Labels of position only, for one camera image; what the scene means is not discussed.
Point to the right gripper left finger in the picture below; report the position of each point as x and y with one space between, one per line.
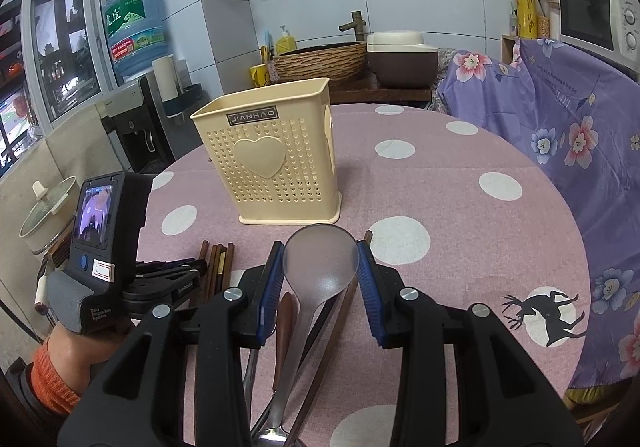
136 398

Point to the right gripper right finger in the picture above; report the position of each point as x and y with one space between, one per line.
464 380

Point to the reddish brown chopstick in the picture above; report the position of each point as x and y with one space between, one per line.
210 273

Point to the black gold banded chopstick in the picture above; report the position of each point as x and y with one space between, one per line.
220 258

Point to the brown wooden handled spoon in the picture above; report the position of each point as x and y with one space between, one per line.
286 321

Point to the translucent plastic ladle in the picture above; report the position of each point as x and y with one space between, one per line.
319 261

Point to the brown wooden chopstick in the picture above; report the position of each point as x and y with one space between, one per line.
227 267

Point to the stainless steel spoon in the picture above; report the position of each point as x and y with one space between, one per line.
267 406

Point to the orange sleeve forearm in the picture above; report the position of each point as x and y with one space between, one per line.
48 386

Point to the left hand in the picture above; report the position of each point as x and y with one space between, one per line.
73 355

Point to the white cooking pot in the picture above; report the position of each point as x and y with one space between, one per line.
54 210

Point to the grey water dispenser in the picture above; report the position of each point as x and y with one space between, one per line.
130 114

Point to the pink polka dot tablecloth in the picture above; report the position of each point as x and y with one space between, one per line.
460 213

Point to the paper cup stack holder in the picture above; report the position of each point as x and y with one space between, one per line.
174 98

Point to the cream plastic utensil holder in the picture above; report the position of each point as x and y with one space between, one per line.
273 150

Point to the window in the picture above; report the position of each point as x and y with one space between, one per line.
53 63

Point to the yellow mug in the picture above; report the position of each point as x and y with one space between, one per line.
260 75

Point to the blue water jug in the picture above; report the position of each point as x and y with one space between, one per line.
135 35

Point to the purple floral cloth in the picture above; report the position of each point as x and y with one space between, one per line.
577 118

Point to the yellow soap bottle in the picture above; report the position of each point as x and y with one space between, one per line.
285 43

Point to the dark wooden side table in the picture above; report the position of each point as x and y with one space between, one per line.
365 89

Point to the woven basket sink bowl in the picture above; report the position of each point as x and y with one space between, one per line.
339 62

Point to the white brown rice cooker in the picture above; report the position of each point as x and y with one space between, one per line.
401 59

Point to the bronze faucet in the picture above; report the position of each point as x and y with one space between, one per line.
357 25

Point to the yellow roll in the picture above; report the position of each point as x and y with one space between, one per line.
526 13

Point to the white microwave oven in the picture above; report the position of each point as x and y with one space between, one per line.
606 28

